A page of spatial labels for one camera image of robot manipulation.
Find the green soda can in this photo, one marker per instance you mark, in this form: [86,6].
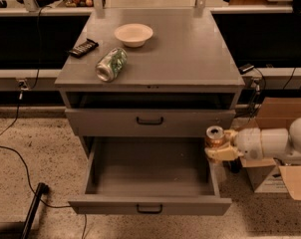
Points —
[110,65]

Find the grey drawer cabinet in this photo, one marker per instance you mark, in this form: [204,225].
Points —
[185,65]

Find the open lower grey drawer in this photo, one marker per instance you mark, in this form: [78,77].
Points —
[149,175]

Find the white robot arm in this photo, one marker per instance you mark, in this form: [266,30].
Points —
[280,143]

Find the small black device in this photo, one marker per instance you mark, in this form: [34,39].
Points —
[245,68]

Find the closed upper grey drawer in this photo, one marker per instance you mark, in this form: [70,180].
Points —
[170,123]

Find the black snack bar packet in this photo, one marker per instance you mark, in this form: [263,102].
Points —
[83,49]

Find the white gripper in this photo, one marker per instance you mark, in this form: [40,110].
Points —
[250,143]

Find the black metal stand leg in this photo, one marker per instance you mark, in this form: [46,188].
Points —
[41,189]

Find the cardboard box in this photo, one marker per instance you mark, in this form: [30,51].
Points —
[271,175]

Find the white bowl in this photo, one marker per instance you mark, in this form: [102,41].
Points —
[133,35]

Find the orange soda can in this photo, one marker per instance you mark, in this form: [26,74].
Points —
[215,136]

